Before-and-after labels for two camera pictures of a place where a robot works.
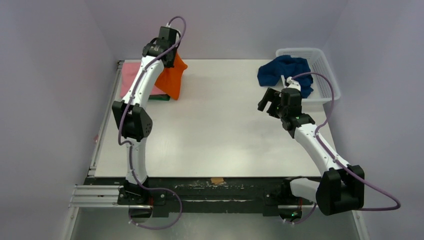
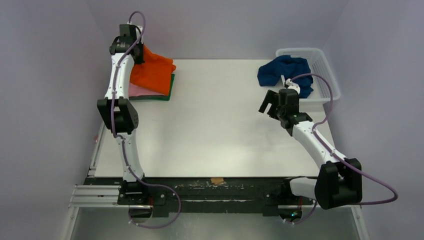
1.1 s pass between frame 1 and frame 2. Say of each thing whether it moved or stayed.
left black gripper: moved
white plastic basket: stayed
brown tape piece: stayed
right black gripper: stayed
